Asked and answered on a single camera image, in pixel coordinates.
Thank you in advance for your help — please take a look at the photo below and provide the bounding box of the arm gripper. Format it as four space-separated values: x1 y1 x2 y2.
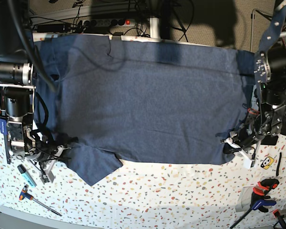
26 137 70 184
220 130 258 170

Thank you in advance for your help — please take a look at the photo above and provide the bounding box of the blue T-shirt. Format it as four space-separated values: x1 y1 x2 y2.
33 33 257 187

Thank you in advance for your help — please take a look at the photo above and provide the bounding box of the small black case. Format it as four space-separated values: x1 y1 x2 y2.
261 136 278 146

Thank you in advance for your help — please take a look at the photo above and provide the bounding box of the teal highlighter marker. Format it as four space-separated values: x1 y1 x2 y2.
17 164 37 187

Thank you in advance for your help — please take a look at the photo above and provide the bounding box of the yellow cartoon sticker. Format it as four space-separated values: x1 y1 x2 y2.
260 156 274 170

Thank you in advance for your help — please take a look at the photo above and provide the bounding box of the clear plastic bag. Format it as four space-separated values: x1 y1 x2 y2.
235 186 253 212

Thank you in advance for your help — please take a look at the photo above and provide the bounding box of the terrazzo patterned tablecloth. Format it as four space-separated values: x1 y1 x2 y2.
0 32 286 227

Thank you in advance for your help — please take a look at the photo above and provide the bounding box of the white power strip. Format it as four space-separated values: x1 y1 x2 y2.
81 19 136 27

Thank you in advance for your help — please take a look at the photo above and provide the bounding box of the orange handled T screwdriver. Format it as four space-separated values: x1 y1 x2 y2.
19 185 62 217

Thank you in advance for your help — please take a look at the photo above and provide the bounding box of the white table leg post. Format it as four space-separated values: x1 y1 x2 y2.
149 17 160 39

